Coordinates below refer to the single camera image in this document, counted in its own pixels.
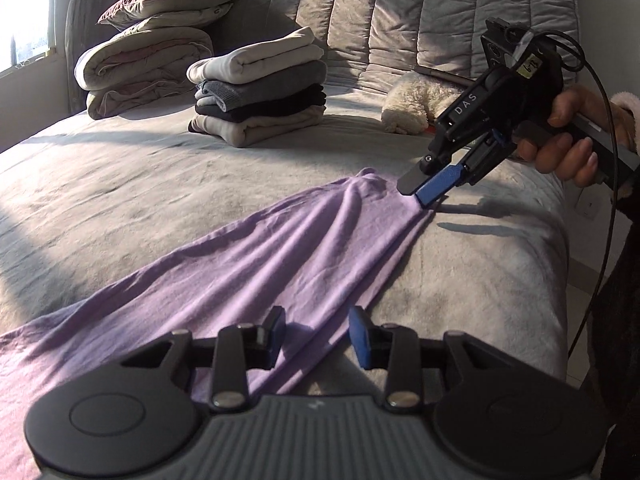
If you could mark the white fluffy plush toy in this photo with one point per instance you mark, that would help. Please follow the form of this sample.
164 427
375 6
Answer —
415 102

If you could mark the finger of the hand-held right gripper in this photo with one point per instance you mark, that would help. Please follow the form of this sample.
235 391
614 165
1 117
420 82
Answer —
435 185

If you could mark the window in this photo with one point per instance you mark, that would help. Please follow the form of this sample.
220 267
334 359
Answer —
25 10

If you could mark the folded cream garment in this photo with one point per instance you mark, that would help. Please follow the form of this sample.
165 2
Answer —
260 60

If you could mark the folded black garment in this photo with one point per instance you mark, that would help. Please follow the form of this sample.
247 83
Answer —
270 105

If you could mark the grey quilted headboard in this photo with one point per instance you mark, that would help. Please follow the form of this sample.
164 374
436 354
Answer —
400 10

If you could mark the folded grey knit sweater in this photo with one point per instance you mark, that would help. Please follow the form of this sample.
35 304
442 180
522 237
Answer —
270 85

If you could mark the folded beige pink duvet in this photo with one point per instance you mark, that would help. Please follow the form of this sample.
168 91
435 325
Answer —
140 65

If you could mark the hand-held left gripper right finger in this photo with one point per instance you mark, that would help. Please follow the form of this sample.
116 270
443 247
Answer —
357 335

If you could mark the grey bed blanket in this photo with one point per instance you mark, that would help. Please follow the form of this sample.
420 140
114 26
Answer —
125 185

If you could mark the folded beige garment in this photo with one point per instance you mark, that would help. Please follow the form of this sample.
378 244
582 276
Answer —
260 130

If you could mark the light grey pillow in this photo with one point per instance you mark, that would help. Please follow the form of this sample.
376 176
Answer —
200 15

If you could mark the purple long-sleeve shirt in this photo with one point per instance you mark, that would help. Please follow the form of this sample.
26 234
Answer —
250 270

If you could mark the maroon grey pillow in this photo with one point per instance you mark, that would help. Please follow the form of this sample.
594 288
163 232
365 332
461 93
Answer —
160 0

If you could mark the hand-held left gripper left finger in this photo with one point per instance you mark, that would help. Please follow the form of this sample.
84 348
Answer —
277 335

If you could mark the person's dark clothing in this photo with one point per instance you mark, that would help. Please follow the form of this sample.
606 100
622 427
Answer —
620 335

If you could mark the white wall socket beside bed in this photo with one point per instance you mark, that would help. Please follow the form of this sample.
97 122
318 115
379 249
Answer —
589 206

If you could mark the person's right hand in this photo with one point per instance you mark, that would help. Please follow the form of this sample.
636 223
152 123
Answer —
565 160

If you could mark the person's right forearm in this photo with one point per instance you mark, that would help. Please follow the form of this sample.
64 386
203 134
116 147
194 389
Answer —
627 110

